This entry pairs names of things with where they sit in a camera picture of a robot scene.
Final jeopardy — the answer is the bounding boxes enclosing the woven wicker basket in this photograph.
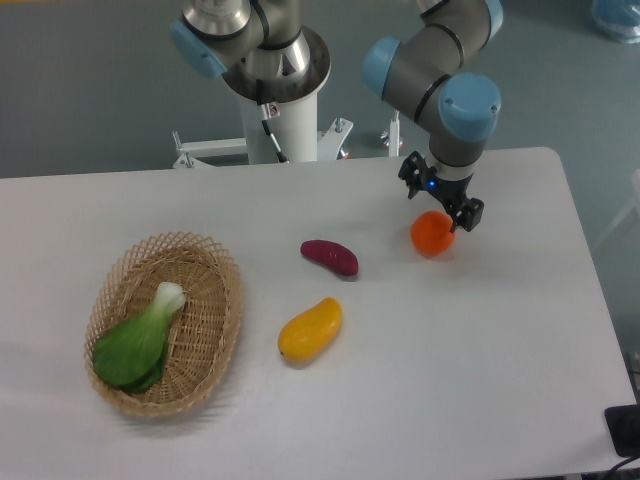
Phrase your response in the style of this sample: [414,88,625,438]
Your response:
[84,232,243,418]

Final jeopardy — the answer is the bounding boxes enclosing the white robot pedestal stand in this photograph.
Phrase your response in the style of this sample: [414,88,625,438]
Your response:
[171,21,354,168]

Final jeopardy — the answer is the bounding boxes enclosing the black device at table edge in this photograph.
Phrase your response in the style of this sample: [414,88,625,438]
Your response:
[604,404,639,458]

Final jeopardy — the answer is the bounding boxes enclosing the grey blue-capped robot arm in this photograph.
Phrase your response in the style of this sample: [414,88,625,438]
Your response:
[170,1,503,231]

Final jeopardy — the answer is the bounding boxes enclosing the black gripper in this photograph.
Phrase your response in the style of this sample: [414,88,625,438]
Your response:
[398,151,484,233]

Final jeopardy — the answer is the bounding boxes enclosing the orange fruit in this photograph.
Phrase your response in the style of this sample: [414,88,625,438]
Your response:
[410,211,456,256]

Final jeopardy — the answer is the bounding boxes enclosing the yellow mango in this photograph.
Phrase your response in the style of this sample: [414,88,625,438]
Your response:
[277,297,343,364]

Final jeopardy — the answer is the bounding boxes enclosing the green bok choy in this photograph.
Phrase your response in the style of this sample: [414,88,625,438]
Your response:
[91,282,186,394]

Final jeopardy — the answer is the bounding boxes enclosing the black cable on pedestal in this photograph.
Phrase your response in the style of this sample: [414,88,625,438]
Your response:
[254,78,290,164]

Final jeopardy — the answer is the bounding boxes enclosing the purple sweet potato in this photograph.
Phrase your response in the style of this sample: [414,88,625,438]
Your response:
[300,239,359,277]

